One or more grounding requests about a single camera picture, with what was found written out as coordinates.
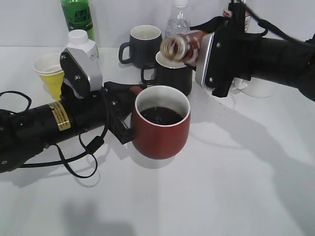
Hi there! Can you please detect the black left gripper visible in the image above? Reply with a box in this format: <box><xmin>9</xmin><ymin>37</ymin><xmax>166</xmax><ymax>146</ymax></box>
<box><xmin>61</xmin><ymin>82</ymin><xmax>135</xmax><ymax>144</ymax></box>

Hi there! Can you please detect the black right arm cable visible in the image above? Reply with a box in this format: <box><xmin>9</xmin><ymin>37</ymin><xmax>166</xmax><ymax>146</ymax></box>
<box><xmin>227</xmin><ymin>0</ymin><xmax>315</xmax><ymax>45</ymax></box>

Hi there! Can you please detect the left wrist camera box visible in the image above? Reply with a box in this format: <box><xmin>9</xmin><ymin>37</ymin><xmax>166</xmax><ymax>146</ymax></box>
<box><xmin>60</xmin><ymin>47</ymin><xmax>103</xmax><ymax>99</ymax></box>

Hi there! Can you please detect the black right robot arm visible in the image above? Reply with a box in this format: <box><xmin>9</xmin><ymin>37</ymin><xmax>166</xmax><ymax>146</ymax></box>
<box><xmin>191</xmin><ymin>16</ymin><xmax>315</xmax><ymax>100</ymax></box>

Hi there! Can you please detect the green soda bottle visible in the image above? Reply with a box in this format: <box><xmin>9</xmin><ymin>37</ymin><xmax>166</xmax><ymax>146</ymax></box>
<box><xmin>61</xmin><ymin>0</ymin><xmax>95</xmax><ymax>41</ymax></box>

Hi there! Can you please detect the white paper cup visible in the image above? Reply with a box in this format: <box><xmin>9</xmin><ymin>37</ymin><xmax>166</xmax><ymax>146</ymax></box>
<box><xmin>232</xmin><ymin>77</ymin><xmax>273</xmax><ymax>98</ymax></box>

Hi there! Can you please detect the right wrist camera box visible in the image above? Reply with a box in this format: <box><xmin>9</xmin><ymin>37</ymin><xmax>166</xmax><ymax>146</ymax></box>
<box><xmin>195</xmin><ymin>32</ymin><xmax>215</xmax><ymax>92</ymax></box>

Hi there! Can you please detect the dark grey ceramic mug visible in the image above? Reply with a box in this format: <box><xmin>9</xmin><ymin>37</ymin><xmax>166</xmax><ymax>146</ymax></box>
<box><xmin>118</xmin><ymin>25</ymin><xmax>162</xmax><ymax>69</ymax></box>

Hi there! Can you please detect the cola bottle red label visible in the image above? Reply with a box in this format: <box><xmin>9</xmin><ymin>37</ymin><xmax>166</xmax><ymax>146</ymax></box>
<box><xmin>222</xmin><ymin>0</ymin><xmax>252</xmax><ymax>33</ymax></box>

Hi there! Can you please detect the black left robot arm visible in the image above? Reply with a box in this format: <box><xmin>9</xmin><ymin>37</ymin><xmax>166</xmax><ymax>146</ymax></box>
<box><xmin>0</xmin><ymin>82</ymin><xmax>146</xmax><ymax>173</ymax></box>

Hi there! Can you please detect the brown tea glass bottle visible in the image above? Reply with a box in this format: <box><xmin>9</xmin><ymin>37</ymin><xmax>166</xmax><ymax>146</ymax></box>
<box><xmin>160</xmin><ymin>30</ymin><xmax>209</xmax><ymax>67</ymax></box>

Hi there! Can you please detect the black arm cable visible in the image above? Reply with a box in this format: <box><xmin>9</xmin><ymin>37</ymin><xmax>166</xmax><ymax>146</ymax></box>
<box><xmin>227</xmin><ymin>0</ymin><xmax>315</xmax><ymax>45</ymax></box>
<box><xmin>0</xmin><ymin>90</ymin><xmax>110</xmax><ymax>179</ymax></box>

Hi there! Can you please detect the white yogurt bottle purple label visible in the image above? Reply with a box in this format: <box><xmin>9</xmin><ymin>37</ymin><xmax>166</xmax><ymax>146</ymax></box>
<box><xmin>67</xmin><ymin>29</ymin><xmax>99</xmax><ymax>61</ymax></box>

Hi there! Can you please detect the yellow paper cup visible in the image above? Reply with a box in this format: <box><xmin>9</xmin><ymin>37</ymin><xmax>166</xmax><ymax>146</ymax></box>
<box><xmin>33</xmin><ymin>52</ymin><xmax>64</xmax><ymax>100</ymax></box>

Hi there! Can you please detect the red ceramic mug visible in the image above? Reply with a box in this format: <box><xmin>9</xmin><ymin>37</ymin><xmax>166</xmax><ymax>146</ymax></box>
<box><xmin>130</xmin><ymin>86</ymin><xmax>191</xmax><ymax>160</ymax></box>

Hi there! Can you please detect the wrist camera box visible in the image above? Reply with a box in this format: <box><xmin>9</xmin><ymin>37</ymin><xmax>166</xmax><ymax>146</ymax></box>
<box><xmin>60</xmin><ymin>47</ymin><xmax>103</xmax><ymax>99</ymax></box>
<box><xmin>195</xmin><ymin>32</ymin><xmax>215</xmax><ymax>92</ymax></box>

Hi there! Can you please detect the clear water bottle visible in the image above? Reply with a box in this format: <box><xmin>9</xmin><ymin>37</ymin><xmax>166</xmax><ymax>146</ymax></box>
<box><xmin>165</xmin><ymin>0</ymin><xmax>190</xmax><ymax>37</ymax></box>

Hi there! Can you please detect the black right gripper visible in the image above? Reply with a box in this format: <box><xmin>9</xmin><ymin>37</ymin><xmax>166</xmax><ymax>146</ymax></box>
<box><xmin>190</xmin><ymin>16</ymin><xmax>250</xmax><ymax>97</ymax></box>

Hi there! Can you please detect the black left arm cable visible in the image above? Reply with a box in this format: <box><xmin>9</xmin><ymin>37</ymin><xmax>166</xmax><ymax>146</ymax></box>
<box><xmin>0</xmin><ymin>90</ymin><xmax>110</xmax><ymax>179</ymax></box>

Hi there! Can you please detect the black ceramic mug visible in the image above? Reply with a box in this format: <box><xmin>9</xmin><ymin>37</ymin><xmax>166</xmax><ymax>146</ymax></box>
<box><xmin>140</xmin><ymin>51</ymin><xmax>192</xmax><ymax>96</ymax></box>

